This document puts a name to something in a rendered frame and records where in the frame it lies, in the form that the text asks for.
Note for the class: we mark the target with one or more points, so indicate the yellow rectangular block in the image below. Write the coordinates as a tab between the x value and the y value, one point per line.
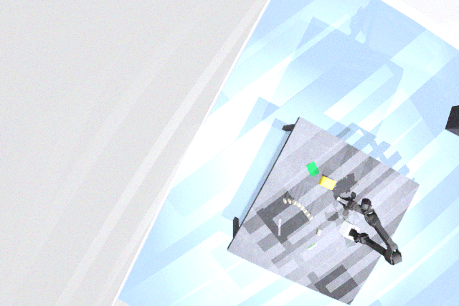
327	182

